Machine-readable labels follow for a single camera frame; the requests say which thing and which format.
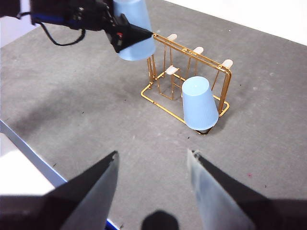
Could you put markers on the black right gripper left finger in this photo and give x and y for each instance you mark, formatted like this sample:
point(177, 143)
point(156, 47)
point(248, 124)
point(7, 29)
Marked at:
point(60, 210)

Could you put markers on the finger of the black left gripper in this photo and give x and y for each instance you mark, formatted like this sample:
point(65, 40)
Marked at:
point(129, 36)

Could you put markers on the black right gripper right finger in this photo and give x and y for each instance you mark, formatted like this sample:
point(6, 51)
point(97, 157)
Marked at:
point(251, 213)

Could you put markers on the blue ribbed plastic cup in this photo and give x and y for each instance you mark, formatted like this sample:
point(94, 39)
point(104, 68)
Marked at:
point(133, 10)
point(199, 103)

